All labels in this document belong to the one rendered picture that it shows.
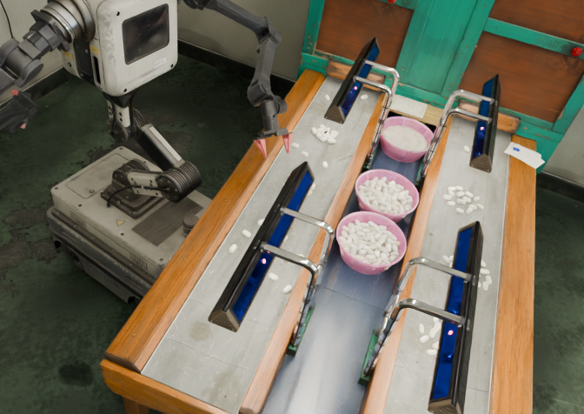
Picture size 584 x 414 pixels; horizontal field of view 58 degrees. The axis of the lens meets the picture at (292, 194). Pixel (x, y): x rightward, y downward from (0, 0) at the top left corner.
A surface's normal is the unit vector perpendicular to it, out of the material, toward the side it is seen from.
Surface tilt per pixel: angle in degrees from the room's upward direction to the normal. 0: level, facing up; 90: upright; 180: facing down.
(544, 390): 0
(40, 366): 0
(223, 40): 90
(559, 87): 90
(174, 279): 0
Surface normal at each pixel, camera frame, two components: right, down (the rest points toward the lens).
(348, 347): 0.14, -0.71
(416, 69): -0.34, 0.62
